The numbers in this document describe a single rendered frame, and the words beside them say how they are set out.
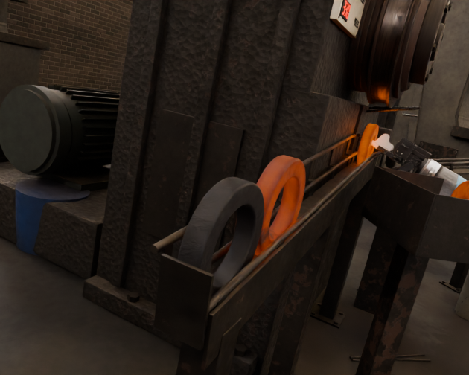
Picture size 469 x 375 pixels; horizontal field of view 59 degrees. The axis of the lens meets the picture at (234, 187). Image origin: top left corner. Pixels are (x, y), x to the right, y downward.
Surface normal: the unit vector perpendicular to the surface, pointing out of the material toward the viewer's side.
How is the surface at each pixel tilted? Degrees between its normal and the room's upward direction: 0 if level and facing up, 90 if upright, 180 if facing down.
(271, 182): 52
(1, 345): 0
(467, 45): 90
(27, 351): 0
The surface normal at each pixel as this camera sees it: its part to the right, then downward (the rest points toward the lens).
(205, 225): -0.30, -0.36
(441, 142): -0.64, 0.06
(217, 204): -0.15, -0.64
